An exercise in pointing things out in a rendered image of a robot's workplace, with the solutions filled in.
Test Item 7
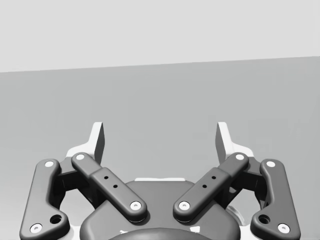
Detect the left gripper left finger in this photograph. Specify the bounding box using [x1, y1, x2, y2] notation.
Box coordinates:
[19, 121, 148, 239]

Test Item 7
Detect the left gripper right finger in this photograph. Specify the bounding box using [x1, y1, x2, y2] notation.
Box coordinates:
[172, 121, 302, 239]

